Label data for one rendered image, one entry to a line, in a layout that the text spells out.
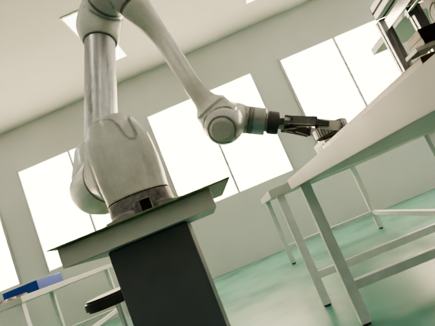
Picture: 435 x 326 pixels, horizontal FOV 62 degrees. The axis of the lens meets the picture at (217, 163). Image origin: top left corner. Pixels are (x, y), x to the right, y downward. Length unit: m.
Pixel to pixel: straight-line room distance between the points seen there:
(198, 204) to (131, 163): 0.20
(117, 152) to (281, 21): 5.42
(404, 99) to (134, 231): 0.52
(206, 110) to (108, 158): 0.31
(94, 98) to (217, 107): 0.38
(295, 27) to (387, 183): 2.70
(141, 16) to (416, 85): 0.92
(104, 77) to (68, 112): 5.08
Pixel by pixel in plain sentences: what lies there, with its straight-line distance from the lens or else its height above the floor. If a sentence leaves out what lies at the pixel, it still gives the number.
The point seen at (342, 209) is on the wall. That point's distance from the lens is 5.53.
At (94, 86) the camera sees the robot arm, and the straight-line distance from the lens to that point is 1.20.
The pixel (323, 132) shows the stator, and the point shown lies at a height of 0.81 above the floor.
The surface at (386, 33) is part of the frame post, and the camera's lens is 1.26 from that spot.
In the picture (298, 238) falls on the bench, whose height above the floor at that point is 0.42.
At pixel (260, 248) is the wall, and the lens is 5.40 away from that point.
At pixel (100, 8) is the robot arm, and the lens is 1.31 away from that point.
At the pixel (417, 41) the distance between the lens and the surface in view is 1.06.
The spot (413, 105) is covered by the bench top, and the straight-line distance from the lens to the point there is 0.50.
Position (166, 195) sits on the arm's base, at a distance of 0.86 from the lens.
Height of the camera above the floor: 0.67
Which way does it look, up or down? 9 degrees up
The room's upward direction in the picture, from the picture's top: 22 degrees counter-clockwise
